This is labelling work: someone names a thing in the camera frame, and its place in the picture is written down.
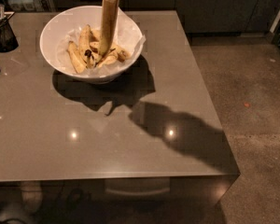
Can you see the large spotted yellow banana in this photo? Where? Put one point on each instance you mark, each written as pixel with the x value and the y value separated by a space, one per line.
pixel 108 25

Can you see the white paper bowl liner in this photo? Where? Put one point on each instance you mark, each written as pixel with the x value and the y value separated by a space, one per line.
pixel 77 52

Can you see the upright yellow banana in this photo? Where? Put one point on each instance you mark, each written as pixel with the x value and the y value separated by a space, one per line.
pixel 84 43

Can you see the white ceramic bowl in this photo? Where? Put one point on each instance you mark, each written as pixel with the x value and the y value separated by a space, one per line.
pixel 67 26

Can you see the small banana pieces cluster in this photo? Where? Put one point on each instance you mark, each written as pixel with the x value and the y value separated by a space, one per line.
pixel 116 53

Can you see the left lying yellow banana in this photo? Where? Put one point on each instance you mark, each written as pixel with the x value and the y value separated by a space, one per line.
pixel 76 60

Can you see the black mesh utensil holder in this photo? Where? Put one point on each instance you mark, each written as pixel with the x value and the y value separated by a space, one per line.
pixel 8 40

